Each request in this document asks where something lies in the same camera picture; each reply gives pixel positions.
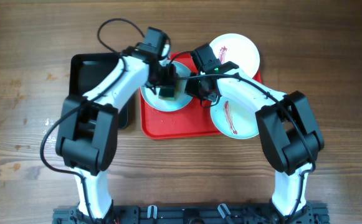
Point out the black water tray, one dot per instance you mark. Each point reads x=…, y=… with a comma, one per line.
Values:
x=88, y=70

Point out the white plate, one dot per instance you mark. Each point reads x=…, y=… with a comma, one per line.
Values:
x=233, y=120
x=239, y=50
x=181, y=99

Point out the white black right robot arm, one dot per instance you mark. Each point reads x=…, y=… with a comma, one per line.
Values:
x=289, y=133

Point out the green yellow sponge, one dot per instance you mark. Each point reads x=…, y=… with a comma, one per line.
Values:
x=167, y=93

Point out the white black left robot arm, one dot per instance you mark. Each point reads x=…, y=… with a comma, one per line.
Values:
x=88, y=126

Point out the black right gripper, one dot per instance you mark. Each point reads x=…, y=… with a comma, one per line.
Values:
x=192, y=89

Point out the red serving tray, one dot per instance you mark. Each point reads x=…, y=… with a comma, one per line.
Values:
x=192, y=120

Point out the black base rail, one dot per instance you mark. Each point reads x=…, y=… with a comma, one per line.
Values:
x=250, y=213

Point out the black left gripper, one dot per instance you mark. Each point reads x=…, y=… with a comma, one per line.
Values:
x=170, y=81

